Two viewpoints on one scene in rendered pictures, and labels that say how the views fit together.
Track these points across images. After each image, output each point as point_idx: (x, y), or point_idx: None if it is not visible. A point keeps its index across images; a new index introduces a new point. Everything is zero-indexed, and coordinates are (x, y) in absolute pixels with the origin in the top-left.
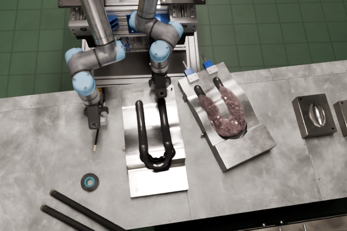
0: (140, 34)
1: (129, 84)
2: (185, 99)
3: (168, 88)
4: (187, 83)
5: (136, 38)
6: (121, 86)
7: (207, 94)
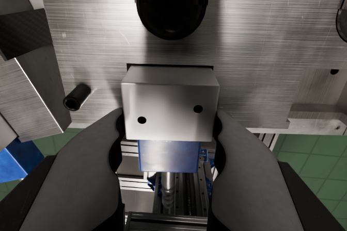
0: (191, 222)
1: (287, 131)
2: (25, 20)
3: (106, 103)
4: (7, 112)
5: (191, 175)
6: (326, 128)
7: None
